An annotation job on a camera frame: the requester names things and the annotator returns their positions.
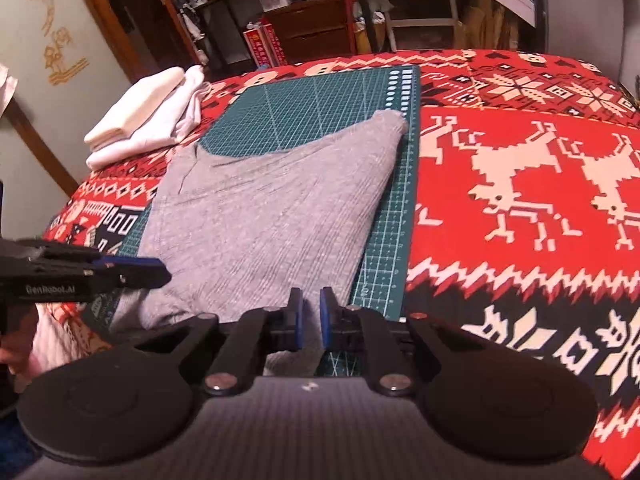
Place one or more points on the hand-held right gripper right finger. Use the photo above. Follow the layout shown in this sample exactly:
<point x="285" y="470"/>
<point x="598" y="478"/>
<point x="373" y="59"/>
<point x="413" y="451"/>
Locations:
<point x="325" y="322"/>

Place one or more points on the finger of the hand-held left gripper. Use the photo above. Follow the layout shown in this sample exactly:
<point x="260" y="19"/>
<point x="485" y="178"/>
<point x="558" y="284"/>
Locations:
<point x="147" y="276"/>
<point x="130" y="261"/>

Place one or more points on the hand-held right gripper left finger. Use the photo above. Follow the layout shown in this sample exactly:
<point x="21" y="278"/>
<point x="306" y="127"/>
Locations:
<point x="298" y="322"/>

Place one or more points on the grey knit sweater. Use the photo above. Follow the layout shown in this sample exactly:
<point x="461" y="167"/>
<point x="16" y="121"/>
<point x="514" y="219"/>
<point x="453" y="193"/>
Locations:
<point x="260" y="210"/>

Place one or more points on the person's left hand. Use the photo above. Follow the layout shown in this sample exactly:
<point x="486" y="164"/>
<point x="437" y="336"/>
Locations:
<point x="12" y="360"/>

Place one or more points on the white folded cloth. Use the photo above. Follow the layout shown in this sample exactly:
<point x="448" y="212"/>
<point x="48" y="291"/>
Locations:
<point x="165" y="130"/>

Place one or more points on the cream folded cloth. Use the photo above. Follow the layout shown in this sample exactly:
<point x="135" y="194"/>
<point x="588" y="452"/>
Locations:
<point x="135" y="105"/>

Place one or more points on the person's dark blue clothing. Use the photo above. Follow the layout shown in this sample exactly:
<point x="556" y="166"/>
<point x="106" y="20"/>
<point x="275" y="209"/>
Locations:
<point x="15" y="445"/>

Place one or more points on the green cutting mat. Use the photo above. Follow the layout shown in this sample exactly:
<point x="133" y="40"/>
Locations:
<point x="300" y="105"/>

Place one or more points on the red printed carton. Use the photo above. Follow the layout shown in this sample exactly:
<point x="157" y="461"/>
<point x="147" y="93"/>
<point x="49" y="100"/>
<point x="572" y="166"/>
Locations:
<point x="275" y="45"/>
<point x="256" y="50"/>

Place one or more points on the red patterned blanket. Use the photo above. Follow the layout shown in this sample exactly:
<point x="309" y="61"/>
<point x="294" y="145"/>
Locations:
<point x="500" y="135"/>

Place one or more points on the brown paper bag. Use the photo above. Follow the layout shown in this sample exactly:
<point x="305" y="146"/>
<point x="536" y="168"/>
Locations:
<point x="372" y="37"/>

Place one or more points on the wooden drawer cabinet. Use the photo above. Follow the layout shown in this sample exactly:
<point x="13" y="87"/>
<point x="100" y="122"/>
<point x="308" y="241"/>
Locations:
<point x="310" y="30"/>

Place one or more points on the small white box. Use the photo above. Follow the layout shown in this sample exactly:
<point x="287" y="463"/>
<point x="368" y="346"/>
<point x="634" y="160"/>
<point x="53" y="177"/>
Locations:
<point x="274" y="0"/>

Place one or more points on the red metal pole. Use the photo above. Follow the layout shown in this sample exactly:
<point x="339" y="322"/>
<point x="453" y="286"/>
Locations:
<point x="347" y="10"/>

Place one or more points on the row of brown cardboard boxes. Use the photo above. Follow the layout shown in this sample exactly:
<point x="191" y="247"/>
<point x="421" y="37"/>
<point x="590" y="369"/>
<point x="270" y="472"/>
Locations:
<point x="485" y="25"/>

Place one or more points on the black metal rack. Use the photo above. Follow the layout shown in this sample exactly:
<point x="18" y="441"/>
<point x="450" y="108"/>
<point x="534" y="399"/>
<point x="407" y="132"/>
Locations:
<point x="541" y="20"/>

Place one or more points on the white cardboard box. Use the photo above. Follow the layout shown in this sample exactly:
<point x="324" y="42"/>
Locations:
<point x="510" y="0"/>

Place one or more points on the grey refrigerator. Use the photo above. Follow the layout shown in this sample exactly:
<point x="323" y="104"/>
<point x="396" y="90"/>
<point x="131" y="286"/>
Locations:
<point x="590" y="25"/>

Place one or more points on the gold wall decoration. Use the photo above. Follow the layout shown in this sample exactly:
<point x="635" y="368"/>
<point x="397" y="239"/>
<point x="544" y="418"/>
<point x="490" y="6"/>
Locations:
<point x="55" y="35"/>

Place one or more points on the wooden door frame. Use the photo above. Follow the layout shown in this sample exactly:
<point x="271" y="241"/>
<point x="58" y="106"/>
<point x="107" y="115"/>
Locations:
<point x="105" y="20"/>

